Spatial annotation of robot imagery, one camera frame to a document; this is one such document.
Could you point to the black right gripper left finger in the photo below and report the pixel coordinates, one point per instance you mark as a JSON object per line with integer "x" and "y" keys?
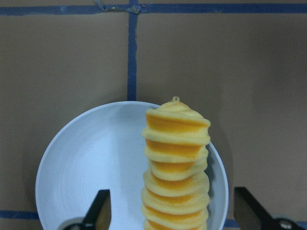
{"x": 98, "y": 216}

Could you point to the light blue plate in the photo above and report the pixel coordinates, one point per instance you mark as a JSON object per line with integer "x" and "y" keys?
{"x": 100, "y": 149}

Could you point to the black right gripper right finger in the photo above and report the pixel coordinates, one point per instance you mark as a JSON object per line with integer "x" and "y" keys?
{"x": 251, "y": 215}

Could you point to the sliced yellow bread loaf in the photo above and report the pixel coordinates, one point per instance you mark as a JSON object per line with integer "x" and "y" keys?
{"x": 176, "y": 188}

